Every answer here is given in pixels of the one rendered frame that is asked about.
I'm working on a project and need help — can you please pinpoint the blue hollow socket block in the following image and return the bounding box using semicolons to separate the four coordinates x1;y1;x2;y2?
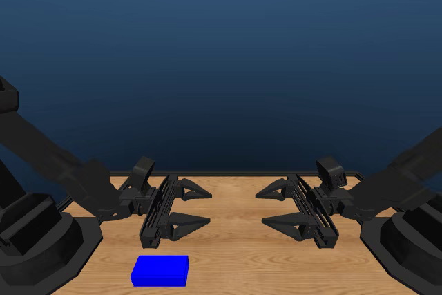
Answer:
130;255;190;288

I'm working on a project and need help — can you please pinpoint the black table frame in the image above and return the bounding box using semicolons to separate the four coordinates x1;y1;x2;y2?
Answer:
57;169;365;213

